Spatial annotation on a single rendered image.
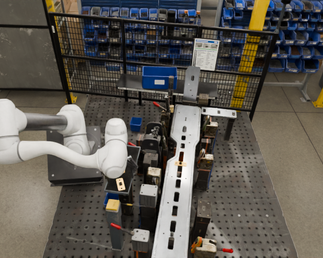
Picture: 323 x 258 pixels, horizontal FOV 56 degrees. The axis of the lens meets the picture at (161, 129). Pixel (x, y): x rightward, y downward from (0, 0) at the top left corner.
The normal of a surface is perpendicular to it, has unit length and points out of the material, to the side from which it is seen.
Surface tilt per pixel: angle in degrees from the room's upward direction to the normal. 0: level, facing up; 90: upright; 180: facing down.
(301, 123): 0
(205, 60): 90
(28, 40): 89
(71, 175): 45
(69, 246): 0
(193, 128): 0
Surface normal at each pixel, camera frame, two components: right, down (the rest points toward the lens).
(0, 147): -0.02, 0.11
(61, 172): 0.11, -0.06
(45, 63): 0.00, 0.73
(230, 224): 0.04, -0.74
